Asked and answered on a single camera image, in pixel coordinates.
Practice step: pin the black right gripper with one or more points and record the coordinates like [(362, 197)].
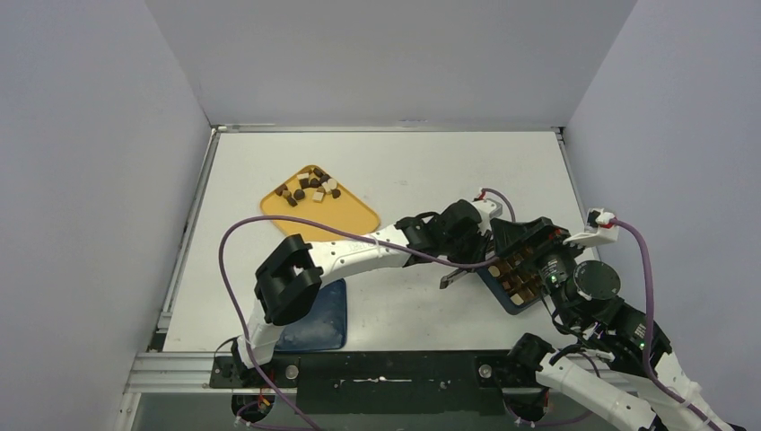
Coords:
[(529, 239)]

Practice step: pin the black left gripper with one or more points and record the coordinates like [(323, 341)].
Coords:
[(479, 243)]

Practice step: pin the blue chocolate box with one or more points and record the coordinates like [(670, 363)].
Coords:
[(517, 278)]

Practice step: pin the metal tweezers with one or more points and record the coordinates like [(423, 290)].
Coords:
[(451, 278)]

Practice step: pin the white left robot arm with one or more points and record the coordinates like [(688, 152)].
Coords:
[(289, 279)]

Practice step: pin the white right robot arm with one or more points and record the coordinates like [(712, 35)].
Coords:
[(622, 366)]

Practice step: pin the yellow tray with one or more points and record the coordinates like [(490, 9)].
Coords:
[(340, 208)]

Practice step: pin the blue box lid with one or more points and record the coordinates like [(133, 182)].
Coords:
[(323, 328)]

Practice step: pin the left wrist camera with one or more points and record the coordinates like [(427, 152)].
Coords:
[(488, 209)]

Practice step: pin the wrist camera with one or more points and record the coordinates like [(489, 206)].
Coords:
[(599, 229), (488, 209)]

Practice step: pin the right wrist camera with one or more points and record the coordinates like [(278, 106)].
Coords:
[(599, 229)]

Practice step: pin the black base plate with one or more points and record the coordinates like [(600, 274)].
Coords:
[(391, 382)]

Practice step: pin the aluminium frame rail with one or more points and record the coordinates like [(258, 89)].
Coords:
[(176, 373)]

